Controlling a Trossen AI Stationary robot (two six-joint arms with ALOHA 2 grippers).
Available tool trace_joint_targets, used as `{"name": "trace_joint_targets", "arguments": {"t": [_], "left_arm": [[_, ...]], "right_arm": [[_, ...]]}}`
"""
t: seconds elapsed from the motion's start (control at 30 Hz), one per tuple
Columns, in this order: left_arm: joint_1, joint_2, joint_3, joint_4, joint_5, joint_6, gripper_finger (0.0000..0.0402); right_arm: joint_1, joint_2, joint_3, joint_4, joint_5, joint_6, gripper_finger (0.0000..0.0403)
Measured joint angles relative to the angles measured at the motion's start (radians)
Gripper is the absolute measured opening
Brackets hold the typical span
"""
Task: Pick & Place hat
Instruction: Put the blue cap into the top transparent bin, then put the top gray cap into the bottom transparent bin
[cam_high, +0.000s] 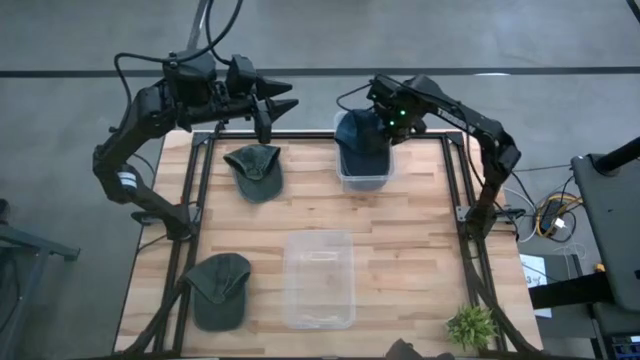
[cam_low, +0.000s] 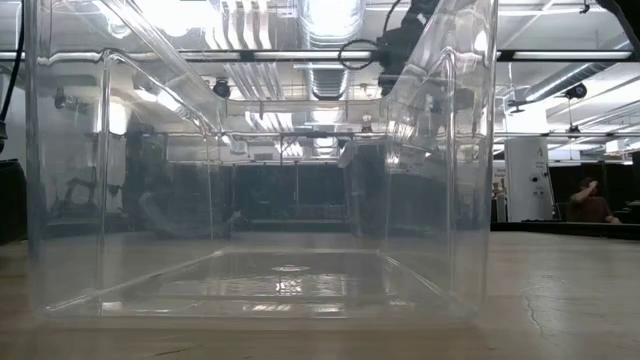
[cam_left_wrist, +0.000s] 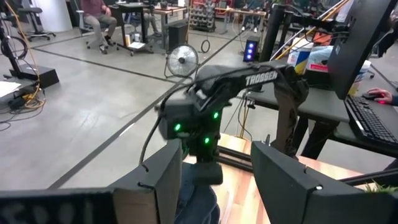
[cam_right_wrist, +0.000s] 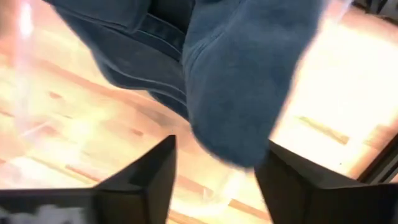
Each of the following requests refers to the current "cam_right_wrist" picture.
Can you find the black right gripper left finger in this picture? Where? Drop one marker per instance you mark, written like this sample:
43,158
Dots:
133,193

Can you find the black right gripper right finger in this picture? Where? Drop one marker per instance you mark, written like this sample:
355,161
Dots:
311,196

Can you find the medium blue baseball cap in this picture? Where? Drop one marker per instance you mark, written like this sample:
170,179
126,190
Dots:
236,87

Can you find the black aluminium table frame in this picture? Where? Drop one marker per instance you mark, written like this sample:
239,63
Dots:
382,161

